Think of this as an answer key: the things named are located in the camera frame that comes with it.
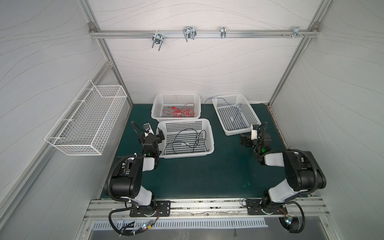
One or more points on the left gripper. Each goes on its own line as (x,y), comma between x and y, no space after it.
(159,137)

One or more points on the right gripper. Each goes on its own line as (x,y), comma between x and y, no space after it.
(247,140)

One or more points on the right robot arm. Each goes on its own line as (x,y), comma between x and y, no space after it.
(303,174)

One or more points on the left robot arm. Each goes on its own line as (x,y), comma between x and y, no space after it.
(124,182)

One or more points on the front white perforated basket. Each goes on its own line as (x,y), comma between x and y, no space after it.
(186,138)

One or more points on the back left white basket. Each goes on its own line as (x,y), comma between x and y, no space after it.
(167,107)

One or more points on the back right white basket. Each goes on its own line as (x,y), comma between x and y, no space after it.
(235,113)

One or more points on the metal hook clamp left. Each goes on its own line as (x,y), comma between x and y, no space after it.
(157,39)

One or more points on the metal hook clamp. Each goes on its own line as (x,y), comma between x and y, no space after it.
(295,34)
(157,39)

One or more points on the metal u-bolt clamp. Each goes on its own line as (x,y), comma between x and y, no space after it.
(189,33)

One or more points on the metal hook clamp right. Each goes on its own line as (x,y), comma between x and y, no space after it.
(295,34)

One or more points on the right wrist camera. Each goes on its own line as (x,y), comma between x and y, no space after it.
(255,132)

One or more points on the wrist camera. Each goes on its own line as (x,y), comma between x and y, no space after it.
(255,132)
(147,130)

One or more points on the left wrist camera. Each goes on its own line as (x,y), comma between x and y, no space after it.
(147,130)

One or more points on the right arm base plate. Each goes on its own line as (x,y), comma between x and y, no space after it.
(253,207)

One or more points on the white wire wall basket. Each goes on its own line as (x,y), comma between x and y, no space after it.
(86,125)

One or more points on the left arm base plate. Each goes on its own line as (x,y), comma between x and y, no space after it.
(154,209)

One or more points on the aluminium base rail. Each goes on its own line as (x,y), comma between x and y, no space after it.
(188,209)

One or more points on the white slotted cable duct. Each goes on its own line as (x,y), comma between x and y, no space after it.
(175,224)

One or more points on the small metal bracket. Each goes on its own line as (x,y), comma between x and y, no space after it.
(223,32)

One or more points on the aluminium cross rail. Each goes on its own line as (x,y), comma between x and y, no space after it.
(201,34)

